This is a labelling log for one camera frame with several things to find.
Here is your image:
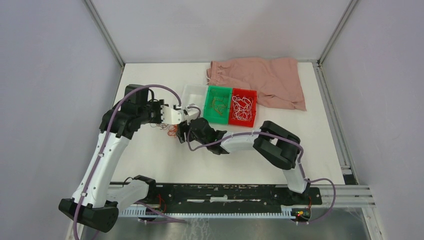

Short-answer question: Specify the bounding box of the green plastic bin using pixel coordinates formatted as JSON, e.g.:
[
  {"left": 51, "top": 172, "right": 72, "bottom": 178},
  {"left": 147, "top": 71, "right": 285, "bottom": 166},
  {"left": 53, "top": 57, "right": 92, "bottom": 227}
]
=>
[{"left": 203, "top": 85, "right": 233, "bottom": 125}]

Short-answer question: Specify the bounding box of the red plastic bin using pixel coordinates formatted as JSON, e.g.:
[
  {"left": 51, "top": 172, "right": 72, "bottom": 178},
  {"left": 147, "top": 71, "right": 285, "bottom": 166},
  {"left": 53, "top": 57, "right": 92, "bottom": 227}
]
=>
[{"left": 228, "top": 88, "right": 257, "bottom": 128}]

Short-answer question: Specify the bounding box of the pink cloth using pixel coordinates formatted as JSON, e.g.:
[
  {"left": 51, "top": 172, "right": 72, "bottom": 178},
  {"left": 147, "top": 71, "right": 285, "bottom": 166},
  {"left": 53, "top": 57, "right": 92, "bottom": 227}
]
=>
[{"left": 206, "top": 57, "right": 307, "bottom": 111}]

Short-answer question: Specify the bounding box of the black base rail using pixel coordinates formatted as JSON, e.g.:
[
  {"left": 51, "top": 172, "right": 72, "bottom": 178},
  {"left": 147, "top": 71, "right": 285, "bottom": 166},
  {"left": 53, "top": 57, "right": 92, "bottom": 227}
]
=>
[{"left": 109, "top": 180, "right": 323, "bottom": 215}]

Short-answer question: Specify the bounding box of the clear plastic bin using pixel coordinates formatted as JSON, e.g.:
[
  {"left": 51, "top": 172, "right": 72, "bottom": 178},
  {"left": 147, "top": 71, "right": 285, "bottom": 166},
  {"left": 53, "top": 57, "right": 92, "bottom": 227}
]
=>
[{"left": 181, "top": 84, "right": 209, "bottom": 116}]

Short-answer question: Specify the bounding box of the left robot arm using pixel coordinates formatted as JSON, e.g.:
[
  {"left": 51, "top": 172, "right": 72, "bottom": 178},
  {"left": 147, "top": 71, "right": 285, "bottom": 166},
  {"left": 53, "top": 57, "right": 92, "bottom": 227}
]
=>
[{"left": 58, "top": 84, "right": 163, "bottom": 233}]

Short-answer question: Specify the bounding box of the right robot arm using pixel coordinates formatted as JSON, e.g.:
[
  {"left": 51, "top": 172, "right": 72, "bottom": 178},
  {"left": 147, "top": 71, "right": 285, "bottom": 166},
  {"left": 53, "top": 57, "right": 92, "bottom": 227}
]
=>
[{"left": 176, "top": 117, "right": 310, "bottom": 204}]

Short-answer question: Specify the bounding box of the white cable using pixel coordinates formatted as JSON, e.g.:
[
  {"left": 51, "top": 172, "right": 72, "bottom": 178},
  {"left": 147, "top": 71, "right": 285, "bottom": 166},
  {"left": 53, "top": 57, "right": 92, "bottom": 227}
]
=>
[{"left": 231, "top": 95, "right": 256, "bottom": 123}]

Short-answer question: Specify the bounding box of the cable bundle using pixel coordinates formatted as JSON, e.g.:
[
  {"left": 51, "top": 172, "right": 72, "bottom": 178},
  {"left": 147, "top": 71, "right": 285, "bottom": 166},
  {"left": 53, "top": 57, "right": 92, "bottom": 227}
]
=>
[{"left": 149, "top": 121, "right": 181, "bottom": 139}]

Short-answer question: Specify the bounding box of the orange cable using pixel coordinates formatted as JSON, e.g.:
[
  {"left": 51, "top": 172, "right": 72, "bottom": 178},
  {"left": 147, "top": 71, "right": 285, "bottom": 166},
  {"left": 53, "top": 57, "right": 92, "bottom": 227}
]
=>
[{"left": 208, "top": 96, "right": 229, "bottom": 117}]

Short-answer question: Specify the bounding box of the white slotted cable duct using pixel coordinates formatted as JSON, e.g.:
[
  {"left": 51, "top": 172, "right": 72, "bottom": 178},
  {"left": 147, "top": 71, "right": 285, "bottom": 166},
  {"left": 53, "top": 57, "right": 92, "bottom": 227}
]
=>
[{"left": 118, "top": 205, "right": 296, "bottom": 220}]

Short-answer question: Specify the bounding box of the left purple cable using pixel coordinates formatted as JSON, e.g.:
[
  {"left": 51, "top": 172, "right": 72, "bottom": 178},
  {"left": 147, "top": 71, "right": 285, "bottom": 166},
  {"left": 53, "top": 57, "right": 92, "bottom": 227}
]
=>
[{"left": 72, "top": 84, "right": 188, "bottom": 240}]

